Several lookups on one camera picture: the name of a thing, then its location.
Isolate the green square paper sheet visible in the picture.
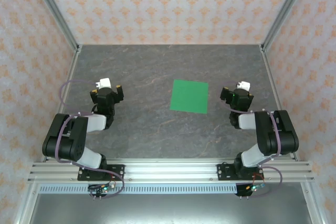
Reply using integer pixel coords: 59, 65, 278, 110
169, 79, 209, 115

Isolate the grey metal sheet panel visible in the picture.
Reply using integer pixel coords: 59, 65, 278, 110
28, 194, 309, 224

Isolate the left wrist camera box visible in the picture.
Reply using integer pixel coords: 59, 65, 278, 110
94, 78, 112, 89

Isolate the aluminium table side rail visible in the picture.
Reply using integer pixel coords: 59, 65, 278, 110
259, 45, 300, 162
41, 45, 82, 162

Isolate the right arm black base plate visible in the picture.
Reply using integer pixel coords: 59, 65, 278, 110
216, 163, 265, 182

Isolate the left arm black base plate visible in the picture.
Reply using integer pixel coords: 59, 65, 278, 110
77, 164, 125, 182

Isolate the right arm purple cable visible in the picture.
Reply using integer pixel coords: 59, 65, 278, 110
222, 81, 284, 199

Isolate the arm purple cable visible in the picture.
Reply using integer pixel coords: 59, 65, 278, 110
222, 81, 284, 199
55, 79, 125, 200

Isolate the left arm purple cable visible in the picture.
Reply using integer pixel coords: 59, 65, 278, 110
55, 79, 125, 200

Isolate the aluminium frame post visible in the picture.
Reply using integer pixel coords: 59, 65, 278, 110
13, 182, 40, 224
27, 0, 82, 53
300, 182, 325, 224
259, 0, 314, 53

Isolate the aluminium mounting rail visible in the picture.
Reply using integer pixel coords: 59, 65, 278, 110
27, 158, 315, 183

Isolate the slotted white cable duct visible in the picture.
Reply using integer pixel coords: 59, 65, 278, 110
38, 185, 238, 195

